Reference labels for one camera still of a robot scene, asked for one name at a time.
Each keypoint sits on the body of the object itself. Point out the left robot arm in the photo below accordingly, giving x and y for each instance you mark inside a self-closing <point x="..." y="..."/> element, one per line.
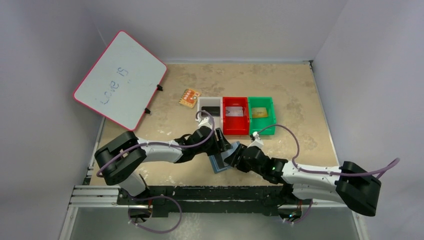
<point x="119" y="159"/>

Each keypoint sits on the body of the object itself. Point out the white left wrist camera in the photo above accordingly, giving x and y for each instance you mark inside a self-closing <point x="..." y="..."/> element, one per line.
<point x="205" y="122"/>

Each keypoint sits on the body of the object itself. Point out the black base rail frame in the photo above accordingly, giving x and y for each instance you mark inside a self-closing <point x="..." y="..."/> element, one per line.
<point x="162" y="200"/>

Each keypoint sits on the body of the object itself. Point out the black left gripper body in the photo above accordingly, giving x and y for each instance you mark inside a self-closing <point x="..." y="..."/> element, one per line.
<point x="211" y="148"/>

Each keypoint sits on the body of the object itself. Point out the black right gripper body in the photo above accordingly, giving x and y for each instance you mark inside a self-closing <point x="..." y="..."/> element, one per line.
<point x="241" y="155"/>

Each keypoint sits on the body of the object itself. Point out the gold card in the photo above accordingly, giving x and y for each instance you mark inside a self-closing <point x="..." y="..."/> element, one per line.
<point x="259" y="112"/>

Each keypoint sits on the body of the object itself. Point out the blue card holder wallet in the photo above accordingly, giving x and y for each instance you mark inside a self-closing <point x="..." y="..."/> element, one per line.
<point x="217" y="161"/>

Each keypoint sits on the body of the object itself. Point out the black card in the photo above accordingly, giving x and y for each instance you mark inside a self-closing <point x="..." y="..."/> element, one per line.
<point x="214" y="111"/>

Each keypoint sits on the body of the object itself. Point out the pink-framed whiteboard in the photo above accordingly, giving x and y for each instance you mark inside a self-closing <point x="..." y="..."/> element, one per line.
<point x="122" y="82"/>

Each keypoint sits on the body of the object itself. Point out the white patterned card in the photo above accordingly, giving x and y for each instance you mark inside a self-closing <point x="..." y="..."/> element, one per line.
<point x="234" y="111"/>

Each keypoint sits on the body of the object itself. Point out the orange spiral notebook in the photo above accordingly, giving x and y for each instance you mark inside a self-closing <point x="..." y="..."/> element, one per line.
<point x="189" y="98"/>

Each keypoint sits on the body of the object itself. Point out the red plastic bin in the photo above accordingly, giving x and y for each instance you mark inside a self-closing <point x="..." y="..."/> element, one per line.
<point x="235" y="125"/>

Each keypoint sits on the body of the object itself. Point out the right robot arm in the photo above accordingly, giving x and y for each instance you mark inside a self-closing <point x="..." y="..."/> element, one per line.
<point x="348" y="184"/>

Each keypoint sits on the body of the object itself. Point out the green plastic bin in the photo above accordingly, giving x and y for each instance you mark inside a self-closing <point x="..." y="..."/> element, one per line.
<point x="257" y="124"/>

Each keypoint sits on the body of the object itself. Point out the white plastic bin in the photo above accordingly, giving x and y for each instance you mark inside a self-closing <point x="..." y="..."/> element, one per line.
<point x="212" y="101"/>

